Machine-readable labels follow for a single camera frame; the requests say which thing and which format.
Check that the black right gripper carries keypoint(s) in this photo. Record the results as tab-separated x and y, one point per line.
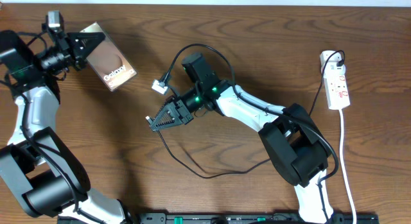
185	117

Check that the white power strip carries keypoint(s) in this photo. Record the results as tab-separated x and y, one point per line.
333	74

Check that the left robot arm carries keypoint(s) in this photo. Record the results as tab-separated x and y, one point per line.
38	168

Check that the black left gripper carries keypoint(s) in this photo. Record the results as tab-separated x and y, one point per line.
75	40

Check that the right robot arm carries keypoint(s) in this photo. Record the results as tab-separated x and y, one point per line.
295	146

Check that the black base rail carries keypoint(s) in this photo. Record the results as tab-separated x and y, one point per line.
279	217

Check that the Galaxy S25 Ultra smartphone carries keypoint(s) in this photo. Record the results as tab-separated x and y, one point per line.
108	62

